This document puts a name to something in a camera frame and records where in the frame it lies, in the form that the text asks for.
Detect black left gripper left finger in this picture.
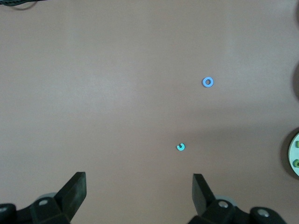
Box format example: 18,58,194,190
0,172,87,224

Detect green plate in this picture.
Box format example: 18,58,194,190
287,132,299,181

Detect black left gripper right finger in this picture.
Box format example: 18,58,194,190
189,174,287,224

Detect black floor cable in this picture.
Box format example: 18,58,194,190
0,0,46,10

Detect blue letter O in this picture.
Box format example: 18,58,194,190
201,77,214,88

